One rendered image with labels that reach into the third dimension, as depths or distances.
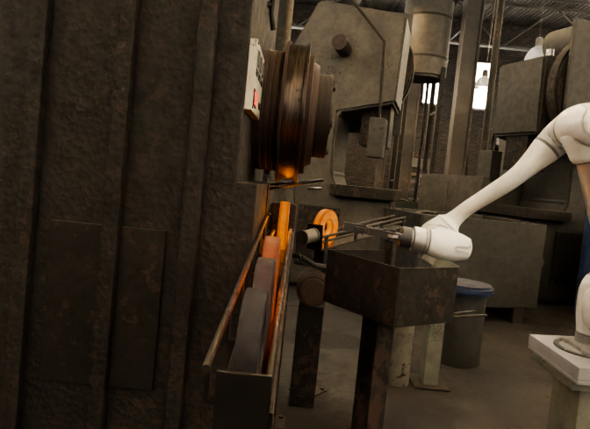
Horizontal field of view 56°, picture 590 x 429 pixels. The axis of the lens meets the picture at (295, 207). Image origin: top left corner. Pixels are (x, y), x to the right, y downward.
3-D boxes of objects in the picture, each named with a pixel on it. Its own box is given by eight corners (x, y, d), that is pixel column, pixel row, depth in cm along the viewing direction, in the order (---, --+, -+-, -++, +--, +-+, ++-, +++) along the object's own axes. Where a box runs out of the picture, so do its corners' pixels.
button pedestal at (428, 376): (415, 390, 250) (431, 255, 247) (406, 372, 274) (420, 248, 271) (451, 394, 250) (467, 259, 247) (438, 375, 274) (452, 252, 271)
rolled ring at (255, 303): (271, 271, 90) (251, 268, 90) (261, 319, 72) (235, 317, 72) (262, 374, 94) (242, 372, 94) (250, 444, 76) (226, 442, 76)
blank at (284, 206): (279, 205, 185) (289, 206, 185) (281, 196, 201) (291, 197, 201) (275, 250, 188) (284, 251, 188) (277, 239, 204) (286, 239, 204)
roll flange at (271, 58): (241, 178, 167) (256, 20, 164) (255, 178, 214) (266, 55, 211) (275, 182, 167) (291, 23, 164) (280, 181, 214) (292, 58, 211)
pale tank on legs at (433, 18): (384, 236, 1027) (410, -11, 1003) (377, 232, 1118) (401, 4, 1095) (433, 241, 1027) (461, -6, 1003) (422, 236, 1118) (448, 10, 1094)
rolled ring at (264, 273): (277, 244, 107) (261, 242, 107) (271, 280, 90) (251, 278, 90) (269, 331, 112) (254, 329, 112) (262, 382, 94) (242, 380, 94)
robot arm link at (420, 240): (421, 252, 199) (405, 249, 199) (426, 227, 199) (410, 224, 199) (427, 255, 190) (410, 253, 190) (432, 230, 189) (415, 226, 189)
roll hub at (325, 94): (311, 154, 176) (320, 66, 174) (310, 158, 204) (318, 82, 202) (329, 156, 176) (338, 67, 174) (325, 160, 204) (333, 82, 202)
